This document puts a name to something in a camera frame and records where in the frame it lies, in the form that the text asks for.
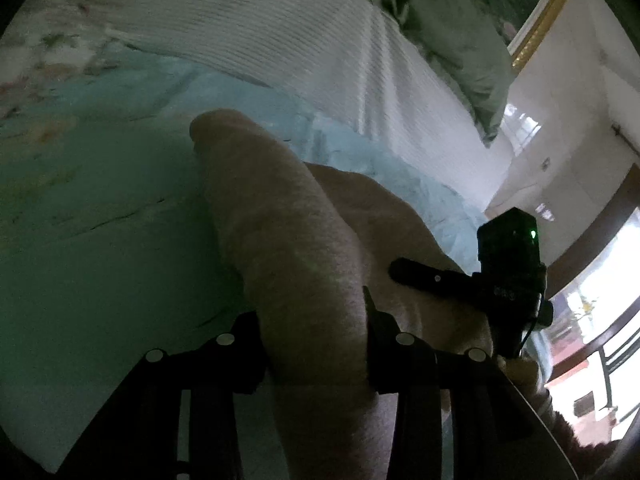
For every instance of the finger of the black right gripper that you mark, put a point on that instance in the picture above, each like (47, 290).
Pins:
(452, 287)

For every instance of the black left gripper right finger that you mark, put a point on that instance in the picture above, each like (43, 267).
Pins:
(402, 363)

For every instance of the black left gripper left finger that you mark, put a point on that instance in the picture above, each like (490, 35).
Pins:
(233, 361)

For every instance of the grey-brown knit garment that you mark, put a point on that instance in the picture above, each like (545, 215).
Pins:
(312, 245)

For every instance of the right hand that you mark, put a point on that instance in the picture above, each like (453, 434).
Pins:
(525, 374)

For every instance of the light blue floral bedsheet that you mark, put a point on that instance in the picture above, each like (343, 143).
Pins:
(107, 250)

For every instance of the green pillow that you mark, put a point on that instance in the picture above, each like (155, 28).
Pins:
(460, 43)

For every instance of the white ribbed pillow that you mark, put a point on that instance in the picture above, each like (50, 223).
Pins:
(344, 57)

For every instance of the white floral patterned cloth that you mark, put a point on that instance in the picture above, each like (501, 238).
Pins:
(47, 42)

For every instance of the dark wooden door frame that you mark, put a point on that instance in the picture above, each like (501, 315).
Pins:
(595, 238)

